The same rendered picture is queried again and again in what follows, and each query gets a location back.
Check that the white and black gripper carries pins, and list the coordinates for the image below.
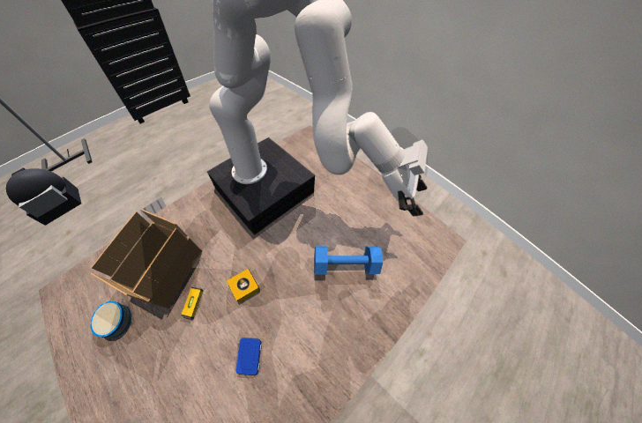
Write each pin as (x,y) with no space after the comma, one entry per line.
(401,181)

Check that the yellow pocket level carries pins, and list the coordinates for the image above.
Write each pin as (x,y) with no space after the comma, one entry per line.
(192,302)

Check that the blue dumbbell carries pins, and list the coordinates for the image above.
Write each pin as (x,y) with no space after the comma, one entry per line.
(372,260)

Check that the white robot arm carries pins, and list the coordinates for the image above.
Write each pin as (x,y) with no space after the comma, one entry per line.
(319,33)

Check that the brown cardboard box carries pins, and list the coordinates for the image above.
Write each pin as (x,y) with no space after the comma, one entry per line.
(153,269)

